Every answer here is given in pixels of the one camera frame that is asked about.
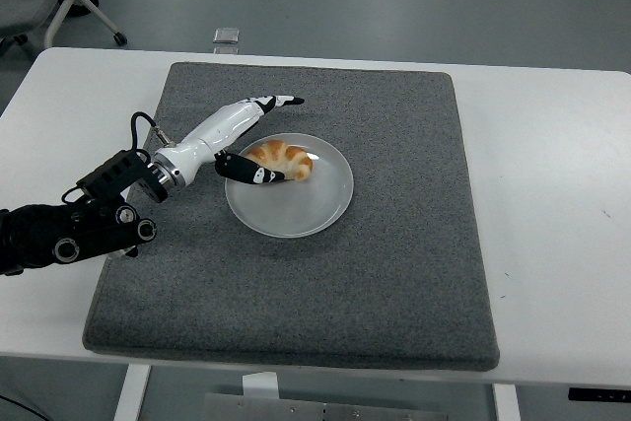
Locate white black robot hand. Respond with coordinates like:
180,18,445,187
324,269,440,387
153,93,306,190

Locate orange croissant bread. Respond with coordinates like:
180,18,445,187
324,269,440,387
245,140,314,181

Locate pale grey round plate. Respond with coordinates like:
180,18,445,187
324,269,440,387
224,132,355,239

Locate grey felt mat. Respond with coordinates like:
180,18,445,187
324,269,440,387
82,61,501,373

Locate white paper label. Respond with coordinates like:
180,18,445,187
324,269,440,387
241,372,281,400

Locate white table leg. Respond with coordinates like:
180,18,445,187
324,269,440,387
113,364,152,421
492,384,521,421

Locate black table control panel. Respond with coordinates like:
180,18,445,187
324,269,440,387
567,386,631,403

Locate black floor cable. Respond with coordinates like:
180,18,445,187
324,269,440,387
0,393,36,421

